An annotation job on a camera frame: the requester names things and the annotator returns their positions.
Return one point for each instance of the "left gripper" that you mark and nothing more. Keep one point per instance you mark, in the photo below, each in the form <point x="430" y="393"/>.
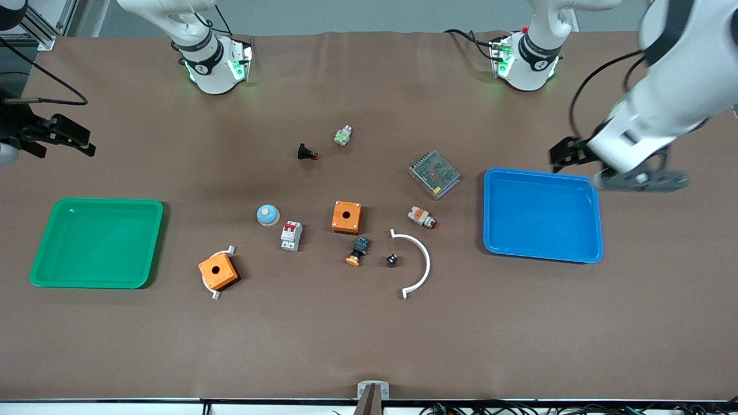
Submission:
<point x="577" y="151"/>

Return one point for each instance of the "green white push button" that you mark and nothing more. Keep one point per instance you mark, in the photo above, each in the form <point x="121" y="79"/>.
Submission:
<point x="343" y="136"/>

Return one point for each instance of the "green plastic tray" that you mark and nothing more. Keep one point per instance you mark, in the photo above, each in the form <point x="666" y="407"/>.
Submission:
<point x="98" y="242"/>

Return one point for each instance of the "aluminium frame profile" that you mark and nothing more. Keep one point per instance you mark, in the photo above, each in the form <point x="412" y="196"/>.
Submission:
<point x="43" y="26"/>

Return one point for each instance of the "black switch with orange cap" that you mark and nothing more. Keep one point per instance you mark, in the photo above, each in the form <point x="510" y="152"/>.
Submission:
<point x="358" y="252"/>

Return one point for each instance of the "small white curved bracket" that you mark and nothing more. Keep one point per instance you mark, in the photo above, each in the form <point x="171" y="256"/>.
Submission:
<point x="215" y="295"/>

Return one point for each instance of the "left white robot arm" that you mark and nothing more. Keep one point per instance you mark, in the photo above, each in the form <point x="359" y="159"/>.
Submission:
<point x="692" y="69"/>

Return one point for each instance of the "blue plastic tray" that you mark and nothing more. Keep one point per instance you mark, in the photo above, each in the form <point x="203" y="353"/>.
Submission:
<point x="542" y="216"/>

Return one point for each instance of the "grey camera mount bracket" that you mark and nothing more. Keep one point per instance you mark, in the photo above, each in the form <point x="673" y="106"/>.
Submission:
<point x="373" y="393"/>

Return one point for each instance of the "large white curved bracket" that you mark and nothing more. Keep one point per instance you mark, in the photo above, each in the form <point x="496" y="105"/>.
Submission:
<point x="425" y="256"/>

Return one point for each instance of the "black push button red tip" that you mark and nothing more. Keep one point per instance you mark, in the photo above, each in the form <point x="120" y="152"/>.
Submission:
<point x="304" y="152"/>

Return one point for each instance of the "orange white red indicator lamp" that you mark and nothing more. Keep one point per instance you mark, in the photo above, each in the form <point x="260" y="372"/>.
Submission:
<point x="421" y="217"/>

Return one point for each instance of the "brown table mat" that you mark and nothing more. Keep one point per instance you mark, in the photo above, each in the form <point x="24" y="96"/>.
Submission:
<point x="346" y="346"/>

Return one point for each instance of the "white red circuit breaker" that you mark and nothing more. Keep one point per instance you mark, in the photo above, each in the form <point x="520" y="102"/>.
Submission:
<point x="291" y="236"/>

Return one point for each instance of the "blue dome buzzer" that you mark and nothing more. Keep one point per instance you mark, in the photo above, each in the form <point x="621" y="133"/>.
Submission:
<point x="268" y="215"/>

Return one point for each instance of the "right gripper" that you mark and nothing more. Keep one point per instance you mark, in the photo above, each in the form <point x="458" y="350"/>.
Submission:
<point x="22" y="128"/>

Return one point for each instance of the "small black capacitor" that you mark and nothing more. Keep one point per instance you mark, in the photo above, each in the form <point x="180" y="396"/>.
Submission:
<point x="392" y="260"/>

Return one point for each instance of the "metal mesh power supply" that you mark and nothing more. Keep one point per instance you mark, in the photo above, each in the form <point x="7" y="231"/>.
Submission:
<point x="434" y="174"/>

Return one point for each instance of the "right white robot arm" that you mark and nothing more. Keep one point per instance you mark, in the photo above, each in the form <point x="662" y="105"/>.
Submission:
<point x="210" y="69"/>

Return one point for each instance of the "orange button box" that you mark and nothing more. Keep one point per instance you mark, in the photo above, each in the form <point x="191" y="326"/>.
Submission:
<point x="346" y="217"/>
<point x="218" y="272"/>

